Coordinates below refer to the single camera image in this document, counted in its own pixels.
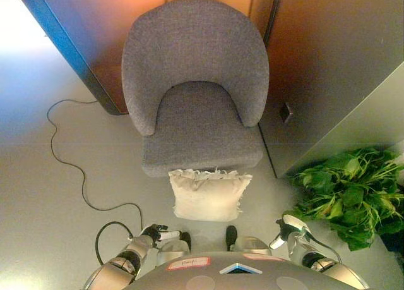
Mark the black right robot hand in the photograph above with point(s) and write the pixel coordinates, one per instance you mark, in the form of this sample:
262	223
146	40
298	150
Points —
293	227

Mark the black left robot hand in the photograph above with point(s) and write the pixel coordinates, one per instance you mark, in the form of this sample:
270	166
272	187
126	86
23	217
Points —
156	232

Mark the cream fringed pillow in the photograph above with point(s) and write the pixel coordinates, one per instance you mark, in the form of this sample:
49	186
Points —
205	201

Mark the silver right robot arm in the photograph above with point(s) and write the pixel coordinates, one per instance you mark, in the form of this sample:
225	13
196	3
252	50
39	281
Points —
315	261

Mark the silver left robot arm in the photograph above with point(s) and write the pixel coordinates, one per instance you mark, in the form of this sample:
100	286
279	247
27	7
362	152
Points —
126	260

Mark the silver left robot leg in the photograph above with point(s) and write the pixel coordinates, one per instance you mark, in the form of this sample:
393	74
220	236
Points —
172	252

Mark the silver robot leg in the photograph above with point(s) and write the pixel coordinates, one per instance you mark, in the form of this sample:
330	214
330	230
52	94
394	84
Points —
252	244
172	252

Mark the black left robot foot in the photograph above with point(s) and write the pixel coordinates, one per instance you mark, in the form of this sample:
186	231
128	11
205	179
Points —
187	239

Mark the black robot foot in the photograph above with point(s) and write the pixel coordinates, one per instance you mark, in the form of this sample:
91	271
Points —
187	239
231	236

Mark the blank red-bordered label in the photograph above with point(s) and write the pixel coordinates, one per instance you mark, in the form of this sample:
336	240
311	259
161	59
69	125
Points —
262	256

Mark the silver right robot leg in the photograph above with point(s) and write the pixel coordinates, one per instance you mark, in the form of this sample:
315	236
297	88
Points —
252	244

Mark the handwritten red-bordered label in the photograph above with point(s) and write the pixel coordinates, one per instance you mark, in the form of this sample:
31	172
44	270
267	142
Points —
189	263

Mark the black right robot foot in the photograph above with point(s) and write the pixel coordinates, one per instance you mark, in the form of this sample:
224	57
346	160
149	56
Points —
231	236

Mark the green leafy plant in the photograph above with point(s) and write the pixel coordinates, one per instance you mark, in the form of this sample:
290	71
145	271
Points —
353	195

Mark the grey robot torso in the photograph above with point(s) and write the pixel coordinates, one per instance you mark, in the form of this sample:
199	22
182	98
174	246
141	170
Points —
221	280

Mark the grey cabinet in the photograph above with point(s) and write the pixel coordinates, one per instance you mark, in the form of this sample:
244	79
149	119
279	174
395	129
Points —
347	129

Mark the grey fabric armchair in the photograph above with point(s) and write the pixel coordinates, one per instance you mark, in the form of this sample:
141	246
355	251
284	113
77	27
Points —
195	50

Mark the dark-edged wooden partition panel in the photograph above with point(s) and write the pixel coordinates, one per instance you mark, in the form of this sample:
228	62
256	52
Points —
94	34

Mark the dark wall socket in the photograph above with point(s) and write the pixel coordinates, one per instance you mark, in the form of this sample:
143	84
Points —
285	113

